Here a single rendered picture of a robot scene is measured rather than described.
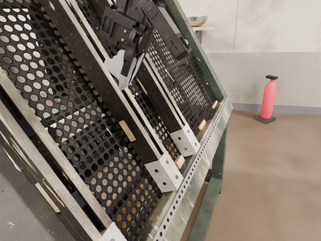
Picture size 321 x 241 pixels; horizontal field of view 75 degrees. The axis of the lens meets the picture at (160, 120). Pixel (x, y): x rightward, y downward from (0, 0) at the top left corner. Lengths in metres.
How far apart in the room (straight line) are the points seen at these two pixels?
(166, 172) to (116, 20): 0.49
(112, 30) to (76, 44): 0.30
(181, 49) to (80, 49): 0.39
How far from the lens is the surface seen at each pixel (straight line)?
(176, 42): 0.39
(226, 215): 1.90
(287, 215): 2.05
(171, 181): 0.74
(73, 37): 0.72
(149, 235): 0.67
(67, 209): 0.50
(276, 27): 3.42
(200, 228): 1.58
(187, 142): 0.89
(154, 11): 0.40
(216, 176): 1.93
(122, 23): 0.41
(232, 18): 3.36
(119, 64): 0.44
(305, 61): 3.57
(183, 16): 1.56
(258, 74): 3.49
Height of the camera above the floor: 1.45
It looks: 27 degrees down
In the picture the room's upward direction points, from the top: 4 degrees counter-clockwise
